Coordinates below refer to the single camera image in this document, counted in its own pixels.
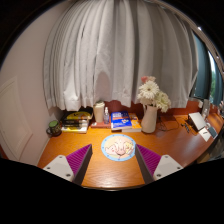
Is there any white box device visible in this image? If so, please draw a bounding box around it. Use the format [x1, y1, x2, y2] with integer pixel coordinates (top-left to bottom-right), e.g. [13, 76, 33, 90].
[187, 111, 208, 132]

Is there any white daisy flower bouquet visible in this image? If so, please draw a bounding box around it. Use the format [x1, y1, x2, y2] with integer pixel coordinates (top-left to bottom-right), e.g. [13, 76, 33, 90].
[136, 75, 172, 114]

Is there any white and yellow book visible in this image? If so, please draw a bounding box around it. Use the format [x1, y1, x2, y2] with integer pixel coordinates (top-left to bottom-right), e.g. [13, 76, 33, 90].
[61, 125, 89, 134]

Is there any orange book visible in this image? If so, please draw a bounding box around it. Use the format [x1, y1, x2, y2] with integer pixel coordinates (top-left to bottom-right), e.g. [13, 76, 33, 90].
[121, 114, 143, 134]

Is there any white ceramic vase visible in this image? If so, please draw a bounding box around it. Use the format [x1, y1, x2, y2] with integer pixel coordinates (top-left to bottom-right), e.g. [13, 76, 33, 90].
[140, 104, 159, 134]

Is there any red book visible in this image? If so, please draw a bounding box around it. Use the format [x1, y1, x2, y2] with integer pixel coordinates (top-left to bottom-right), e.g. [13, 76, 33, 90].
[89, 121, 112, 130]

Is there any teal-framed window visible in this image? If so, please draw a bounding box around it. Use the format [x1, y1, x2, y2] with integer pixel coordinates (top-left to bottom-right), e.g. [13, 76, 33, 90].
[193, 31, 224, 108]

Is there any blue book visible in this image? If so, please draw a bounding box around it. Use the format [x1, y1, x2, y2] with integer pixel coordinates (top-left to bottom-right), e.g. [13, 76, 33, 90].
[110, 110, 133, 132]

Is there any white pleated curtain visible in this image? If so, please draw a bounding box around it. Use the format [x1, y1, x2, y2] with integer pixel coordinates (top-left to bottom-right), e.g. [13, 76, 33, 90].
[43, 0, 199, 113]

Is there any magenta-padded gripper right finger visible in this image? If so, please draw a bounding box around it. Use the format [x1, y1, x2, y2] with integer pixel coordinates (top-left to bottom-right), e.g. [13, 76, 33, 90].
[134, 143, 184, 185]

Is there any round cartoon-print mouse pad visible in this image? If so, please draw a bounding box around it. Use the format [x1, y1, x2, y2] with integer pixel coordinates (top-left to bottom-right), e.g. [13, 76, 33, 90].
[100, 133, 137, 163]

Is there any thin dark book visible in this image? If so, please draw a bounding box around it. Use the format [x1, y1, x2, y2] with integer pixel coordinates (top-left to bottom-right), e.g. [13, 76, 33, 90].
[62, 118, 90, 125]

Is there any beige tumbler cup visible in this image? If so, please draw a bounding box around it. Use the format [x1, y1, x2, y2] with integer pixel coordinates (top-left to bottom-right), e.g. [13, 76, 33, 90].
[92, 100, 106, 124]

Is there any thick dark book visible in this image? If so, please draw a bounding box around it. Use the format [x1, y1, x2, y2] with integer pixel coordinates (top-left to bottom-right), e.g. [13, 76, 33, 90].
[62, 121, 90, 129]

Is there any small white card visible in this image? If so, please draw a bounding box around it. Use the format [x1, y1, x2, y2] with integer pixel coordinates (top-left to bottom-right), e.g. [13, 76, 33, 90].
[198, 127, 213, 143]

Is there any clear spray bottle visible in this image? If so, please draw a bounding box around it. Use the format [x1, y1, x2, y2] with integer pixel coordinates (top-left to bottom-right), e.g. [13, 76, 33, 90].
[102, 106, 111, 125]

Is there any yellow and black book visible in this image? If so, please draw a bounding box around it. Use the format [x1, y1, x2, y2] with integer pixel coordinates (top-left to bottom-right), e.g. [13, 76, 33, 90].
[64, 108, 94, 122]

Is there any dark mug with green inside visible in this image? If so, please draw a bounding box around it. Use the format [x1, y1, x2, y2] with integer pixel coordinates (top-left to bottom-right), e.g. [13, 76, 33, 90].
[45, 119, 63, 138]

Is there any pink computer mouse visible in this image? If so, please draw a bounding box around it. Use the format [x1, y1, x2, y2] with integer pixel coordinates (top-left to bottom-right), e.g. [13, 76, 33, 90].
[110, 139, 129, 158]

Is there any black cable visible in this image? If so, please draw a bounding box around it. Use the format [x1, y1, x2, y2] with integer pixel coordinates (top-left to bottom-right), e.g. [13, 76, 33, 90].
[156, 114, 178, 132]

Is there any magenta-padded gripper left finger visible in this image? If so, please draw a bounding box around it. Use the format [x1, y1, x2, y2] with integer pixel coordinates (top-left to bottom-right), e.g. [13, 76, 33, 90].
[42, 143, 93, 187]

